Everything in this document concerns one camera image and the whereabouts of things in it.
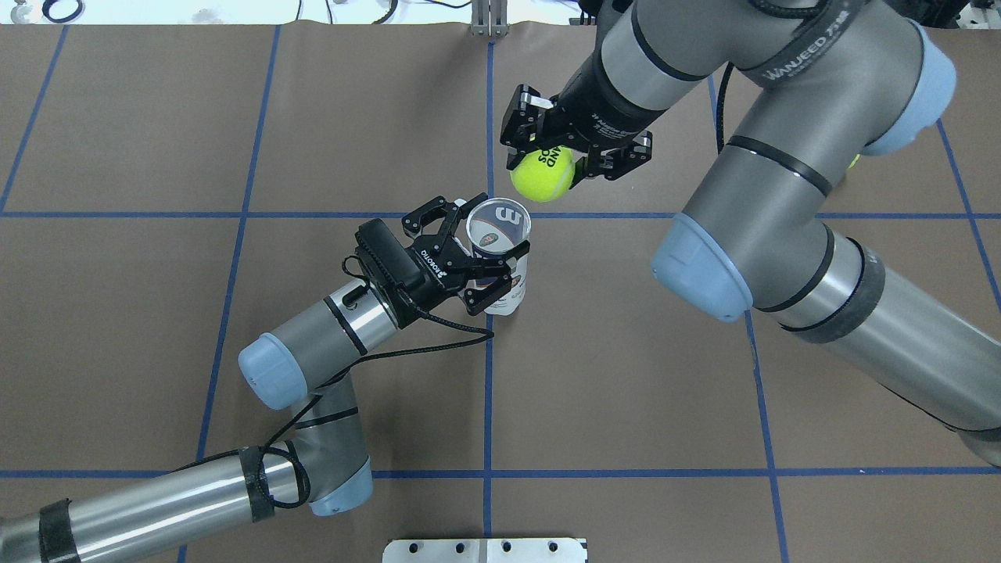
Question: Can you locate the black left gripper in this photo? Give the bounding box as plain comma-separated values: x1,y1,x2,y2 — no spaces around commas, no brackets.
395,196,531,329

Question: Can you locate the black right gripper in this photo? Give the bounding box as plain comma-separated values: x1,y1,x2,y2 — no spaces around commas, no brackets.
501,84,654,188

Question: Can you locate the white blue tennis ball can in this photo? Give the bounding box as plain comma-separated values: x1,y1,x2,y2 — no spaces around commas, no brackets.
466,197,532,316

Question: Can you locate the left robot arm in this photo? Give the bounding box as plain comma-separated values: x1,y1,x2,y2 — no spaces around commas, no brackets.
2,195,530,562

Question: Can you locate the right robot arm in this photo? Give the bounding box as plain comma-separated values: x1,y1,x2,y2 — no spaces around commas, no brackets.
501,1,1000,466

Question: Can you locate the brown paper table cover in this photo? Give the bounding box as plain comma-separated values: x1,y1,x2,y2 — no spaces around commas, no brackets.
1,21,999,562

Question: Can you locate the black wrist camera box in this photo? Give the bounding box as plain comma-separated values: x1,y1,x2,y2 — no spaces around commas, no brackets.
355,220,425,298

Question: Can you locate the grey metal clamp bracket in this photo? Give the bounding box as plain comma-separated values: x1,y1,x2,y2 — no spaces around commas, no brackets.
471,0,510,38

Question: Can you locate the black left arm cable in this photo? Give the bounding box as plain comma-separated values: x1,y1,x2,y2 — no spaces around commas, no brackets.
156,254,495,511

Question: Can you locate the white metal base plate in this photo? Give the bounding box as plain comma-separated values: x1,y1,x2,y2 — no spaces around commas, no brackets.
382,537,590,562

